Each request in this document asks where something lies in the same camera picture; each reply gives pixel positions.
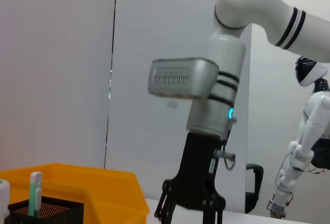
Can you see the white humanoid robot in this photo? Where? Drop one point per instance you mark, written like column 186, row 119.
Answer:
column 312, row 120

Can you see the green utility knife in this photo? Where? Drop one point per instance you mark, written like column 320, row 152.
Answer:
column 34, row 195

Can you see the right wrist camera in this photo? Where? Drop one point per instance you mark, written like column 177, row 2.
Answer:
column 180, row 79

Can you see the black office chair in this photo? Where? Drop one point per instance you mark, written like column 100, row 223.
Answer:
column 254, row 182

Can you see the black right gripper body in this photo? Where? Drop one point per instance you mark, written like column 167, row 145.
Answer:
column 198, row 172

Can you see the yellow plastic bin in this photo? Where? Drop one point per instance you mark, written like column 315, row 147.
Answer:
column 108, row 193

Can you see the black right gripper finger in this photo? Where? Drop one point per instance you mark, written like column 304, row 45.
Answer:
column 212, row 216
column 166, row 206

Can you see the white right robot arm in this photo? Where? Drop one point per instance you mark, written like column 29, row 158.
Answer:
column 229, row 53

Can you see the black mesh pen holder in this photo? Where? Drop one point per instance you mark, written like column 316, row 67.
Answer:
column 56, row 212

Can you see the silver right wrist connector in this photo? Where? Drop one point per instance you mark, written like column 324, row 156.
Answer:
column 224, row 154

